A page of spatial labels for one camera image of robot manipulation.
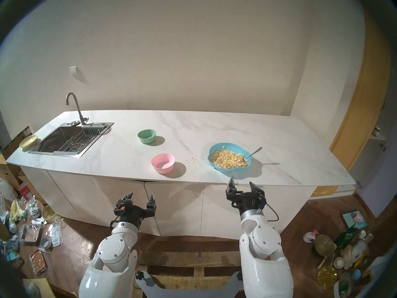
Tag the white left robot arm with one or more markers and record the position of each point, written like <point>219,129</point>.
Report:
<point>114,254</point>

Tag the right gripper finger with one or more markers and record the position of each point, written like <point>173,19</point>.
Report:
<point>231,185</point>
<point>254,188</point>

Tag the stainless steel sink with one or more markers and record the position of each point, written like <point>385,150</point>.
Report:
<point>55,139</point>

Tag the wooden door frame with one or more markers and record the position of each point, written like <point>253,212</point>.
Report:
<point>363,114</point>

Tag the brown cardboard box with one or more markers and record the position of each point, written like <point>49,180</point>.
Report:
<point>12,145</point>

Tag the white wall socket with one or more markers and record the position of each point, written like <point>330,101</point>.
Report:
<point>73,70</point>

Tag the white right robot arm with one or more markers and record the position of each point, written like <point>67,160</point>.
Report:
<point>263,244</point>

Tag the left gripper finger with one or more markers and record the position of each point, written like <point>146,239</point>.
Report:
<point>152,201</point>
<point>127,197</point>

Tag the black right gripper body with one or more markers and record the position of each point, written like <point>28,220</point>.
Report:
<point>248,202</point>

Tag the pink plastic bowl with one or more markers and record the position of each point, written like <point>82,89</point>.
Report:
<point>162,164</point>

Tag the wooden pallet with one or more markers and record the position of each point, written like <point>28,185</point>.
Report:
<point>186,258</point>

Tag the white mug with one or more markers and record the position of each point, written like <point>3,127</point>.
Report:
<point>45,243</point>

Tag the green plastic bowl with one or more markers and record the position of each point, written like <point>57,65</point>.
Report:
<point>146,137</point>

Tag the clear plastic tray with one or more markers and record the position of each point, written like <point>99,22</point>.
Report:
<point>31,233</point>

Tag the red box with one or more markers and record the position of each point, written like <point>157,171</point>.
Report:
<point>24,190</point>

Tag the white counter cabinet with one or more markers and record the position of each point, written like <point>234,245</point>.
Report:
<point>180,207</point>

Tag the scattered oat flakes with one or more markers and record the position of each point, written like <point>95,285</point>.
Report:
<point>193,160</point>

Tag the curved metal faucet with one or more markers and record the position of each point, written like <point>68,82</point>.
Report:
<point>79,111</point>

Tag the white plastic bag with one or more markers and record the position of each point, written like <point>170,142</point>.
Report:
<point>6,190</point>

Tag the blue flower-shaped bowl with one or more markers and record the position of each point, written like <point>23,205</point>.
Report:
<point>214,148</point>

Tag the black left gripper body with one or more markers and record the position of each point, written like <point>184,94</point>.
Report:
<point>133,212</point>

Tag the olive glass bowl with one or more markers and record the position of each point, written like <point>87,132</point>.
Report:
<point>325,244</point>

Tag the yellow shallow dish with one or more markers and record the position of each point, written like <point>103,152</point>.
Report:
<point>28,141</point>

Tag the wicker basket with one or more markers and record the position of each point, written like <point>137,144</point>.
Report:
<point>49,213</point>

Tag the metal spoon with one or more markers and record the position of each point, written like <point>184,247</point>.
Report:
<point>256,151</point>

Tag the small jar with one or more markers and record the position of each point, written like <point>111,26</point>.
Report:
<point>376,131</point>

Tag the tray with brown food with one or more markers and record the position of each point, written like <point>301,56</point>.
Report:
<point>38,261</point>

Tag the white wall shelf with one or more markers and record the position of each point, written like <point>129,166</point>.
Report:
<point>378,139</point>

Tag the gold round plate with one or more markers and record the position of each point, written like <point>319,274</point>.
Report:
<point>327,276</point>

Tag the tan cardboard sheet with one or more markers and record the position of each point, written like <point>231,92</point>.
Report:
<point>40,288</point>

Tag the oat cereal pile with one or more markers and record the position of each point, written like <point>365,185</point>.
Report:
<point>228,159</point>

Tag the clear labelled packet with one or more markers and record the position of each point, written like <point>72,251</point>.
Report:
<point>55,235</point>

